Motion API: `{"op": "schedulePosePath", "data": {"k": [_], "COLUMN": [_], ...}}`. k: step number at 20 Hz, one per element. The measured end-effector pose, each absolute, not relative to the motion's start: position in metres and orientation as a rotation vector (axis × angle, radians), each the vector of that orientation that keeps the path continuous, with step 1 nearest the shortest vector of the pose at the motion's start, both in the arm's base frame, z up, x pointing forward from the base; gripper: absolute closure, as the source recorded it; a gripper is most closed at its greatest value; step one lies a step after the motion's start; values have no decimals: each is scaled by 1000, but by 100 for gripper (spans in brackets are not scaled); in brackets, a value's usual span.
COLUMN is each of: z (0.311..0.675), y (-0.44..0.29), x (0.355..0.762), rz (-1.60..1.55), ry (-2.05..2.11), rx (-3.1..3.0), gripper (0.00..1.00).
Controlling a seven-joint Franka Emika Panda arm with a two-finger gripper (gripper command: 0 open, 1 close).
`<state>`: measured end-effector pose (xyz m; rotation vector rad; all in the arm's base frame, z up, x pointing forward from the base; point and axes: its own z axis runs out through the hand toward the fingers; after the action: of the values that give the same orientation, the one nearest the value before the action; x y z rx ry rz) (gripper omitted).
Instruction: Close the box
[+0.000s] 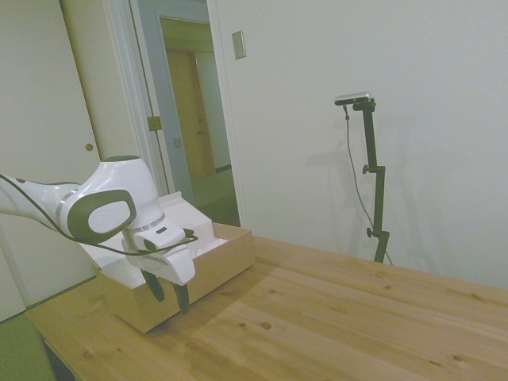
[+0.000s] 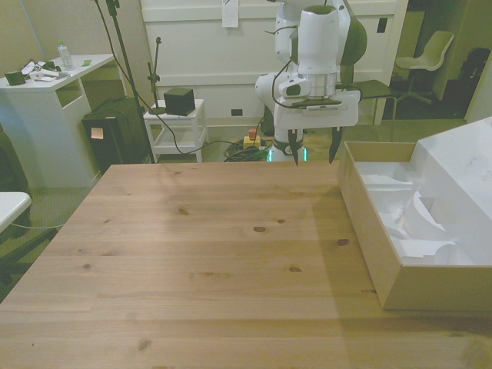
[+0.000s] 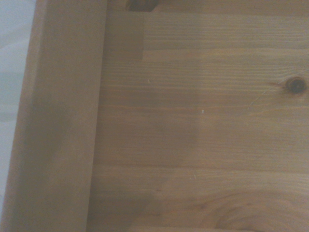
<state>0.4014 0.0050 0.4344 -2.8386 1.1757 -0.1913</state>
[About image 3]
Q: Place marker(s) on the brown cardboard box white lining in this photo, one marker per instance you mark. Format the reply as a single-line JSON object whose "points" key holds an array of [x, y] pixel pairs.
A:
{"points": [[60, 120]]}

